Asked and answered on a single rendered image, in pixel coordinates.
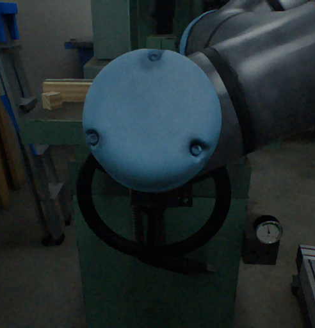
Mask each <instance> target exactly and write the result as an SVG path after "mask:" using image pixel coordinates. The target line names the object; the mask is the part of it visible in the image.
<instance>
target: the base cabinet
mask: <svg viewBox="0 0 315 328"><path fill-rule="evenodd" d="M71 198H72V203H73V209H74V220H75V226H76V237H77V248H78V254H79V264H80V271H81V282H82V288H83V299H84V305H85V311H86V322H87V328H232V319H233V314H234V303H235V298H236V287H237V281H238V276H239V274H238V271H239V266H240V261H241V250H242V244H243V235H244V228H245V219H246V209H247V202H248V199H240V198H231V202H230V208H229V213H228V215H227V218H226V220H224V223H223V225H222V226H221V228H220V229H219V231H218V232H217V234H216V235H214V236H213V237H212V238H211V239H210V241H209V242H207V243H206V244H204V245H203V246H201V247H200V248H198V249H197V250H195V251H193V252H191V253H188V254H185V255H183V256H180V257H185V259H191V260H194V261H199V262H203V263H208V264H210V265H214V266H215V267H216V272H215V274H214V275H207V274H204V273H202V272H201V273H200V272H199V273H198V276H197V277H196V278H194V277H190V276H187V275H184V274H179V273H176V272H172V271H169V270H165V269H161V268H157V267H156V266H152V265H148V264H145V263H142V262H141V261H139V260H138V258H137V257H134V256H130V255H128V254H124V253H122V252H119V251H117V250H116V249H114V248H113V247H111V246H109V245H107V244H106V243H104V242H103V241H102V240H101V239H100V238H99V237H98V236H96V235H95V233H94V232H93V231H92V230H91V229H90V227H88V225H87V224H86V221H85V220H84V218H83V216H82V214H81V211H80V210H79V206H78V203H77V196H76V193H72V194H71ZM215 199H216V197H193V207H192V208H189V207H178V208H167V209H166V210H165V211H164V216H165V231H166V233H165V234H166V244H167V245H168V244H173V243H177V242H181V240H184V239H186V238H188V237H190V236H192V235H193V234H195V233H196V232H197V231H198V230H200V229H201V228H202V227H203V226H204V224H205V223H206V222H207V220H209V218H210V216H211V214H212V211H213V208H214V204H215ZM92 200H93V205H94V206H95V209H96V211H97V214H99V216H100V217H101V219H102V220H103V221H104V223H105V224H106V225H107V226H108V227H109V228H110V229H112V230H113V231H114V233H116V234H118V235H120V236H121V237H123V238H125V239H128V240H131V241H133V229H132V220H131V219H132V218H131V207H130V205H131V204H130V196H129V195H127V194H104V193H92Z"/></svg>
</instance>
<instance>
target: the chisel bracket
mask: <svg viewBox="0 0 315 328"><path fill-rule="evenodd" d="M177 46H178V44H177V35H176V34H151V36H149V37H148V38H147V49H163V50H166V49H168V50H171V51H173V52H175V53H176V49H177Z"/></svg>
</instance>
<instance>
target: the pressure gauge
mask: <svg viewBox="0 0 315 328"><path fill-rule="evenodd" d="M268 229H269V232H270V234H268ZM253 230H254V233H255V237H256V239H258V240H259V241H260V243H262V244H266V243H274V242H276V241H278V240H279V239H281V237H282V234H283V228H282V226H281V225H280V224H279V222H278V220H277V218H276V217H273V216H271V215H263V216H261V217H259V218H257V219H256V220H255V222H254V224H253Z"/></svg>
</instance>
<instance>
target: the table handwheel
mask: <svg viewBox="0 0 315 328"><path fill-rule="evenodd" d="M95 169H98V170H100V171H102V172H104V173H105V174H108V173H107V172H106V171H105V170H104V169H103V167H102V165H101V164H100V163H99V162H98V161H97V160H96V159H95V158H94V155H93V154H92V152H91V150H89V151H88V152H87V153H86V155H85V158H84V160H83V161H82V164H81V166H79V170H78V173H77V180H76V196H77V203H78V206H79V210H80V211H81V214H82V216H83V218H84V220H85V221H86V224H87V225H88V227H90V229H91V230H92V231H93V232H94V233H95V235H96V236H98V237H99V238H100V239H101V240H102V241H103V242H104V243H106V244H107V245H109V246H111V247H113V248H114V249H116V250H117V251H119V252H122V253H124V254H128V255H130V256H134V257H138V258H145V259H153V260H160V259H172V258H175V257H178V256H183V255H185V254H188V253H191V252H193V251H195V250H197V249H198V248H200V247H201V246H203V245H204V244H206V243H207V242H209V241H210V239H211V238H212V237H213V236H214V235H216V234H217V232H218V231H219V229H220V228H221V226H222V225H223V223H224V220H226V218H227V215H228V213H229V208H230V202H231V184H230V177H229V173H228V171H227V168H225V165H222V166H220V167H219V168H216V169H214V170H212V171H209V172H206V173H204V174H202V175H200V176H198V177H196V178H193V184H194V183H197V182H199V181H202V180H205V179H207V178H210V177H213V179H214V184H215V188H216V199H215V204H214V208H213V211H212V214H211V216H210V218H209V220H207V222H206V223H205V224H204V226H203V227H202V228H201V229H200V230H198V231H197V232H196V233H195V234H193V235H192V236H190V237H188V238H186V239H184V240H181V242H177V243H173V244H168V245H155V233H156V216H157V215H158V214H160V213H162V212H164V211H165V210H166V209H167V208H151V207H140V206H137V207H138V209H139V210H140V211H141V212H143V213H146V214H147V244H146V245H144V244H140V243H134V242H133V241H131V240H128V239H125V238H123V237H121V236H120V235H118V234H116V233H114V231H113V230H112V229H110V228H109V227H108V226H107V225H106V224H105V223H104V221H103V220H102V219H101V217H100V216H99V214H97V211H96V209H95V206H94V205H93V200H92V179H93V174H94V172H95ZM108 175H109V174H108ZM109 176H110V175H109ZM110 177H111V176H110Z"/></svg>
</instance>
